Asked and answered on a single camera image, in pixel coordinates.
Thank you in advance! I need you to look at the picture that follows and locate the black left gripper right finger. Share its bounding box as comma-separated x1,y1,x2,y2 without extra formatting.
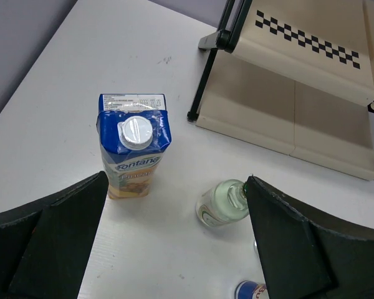
246,176,374,298

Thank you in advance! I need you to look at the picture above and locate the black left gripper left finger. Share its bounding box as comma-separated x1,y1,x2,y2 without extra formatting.
0,171,108,298

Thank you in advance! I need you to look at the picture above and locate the blue silver energy drink can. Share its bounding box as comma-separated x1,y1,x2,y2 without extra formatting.
234,280,269,299

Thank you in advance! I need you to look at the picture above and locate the beige three-tier shelf rack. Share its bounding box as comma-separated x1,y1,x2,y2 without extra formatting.
187,1,374,181

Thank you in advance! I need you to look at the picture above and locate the clear glass bottle green cap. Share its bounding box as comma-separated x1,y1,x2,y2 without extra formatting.
196,179,249,227

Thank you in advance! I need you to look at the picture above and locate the blue Fontana juice carton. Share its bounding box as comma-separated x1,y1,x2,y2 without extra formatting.
96,93,171,199

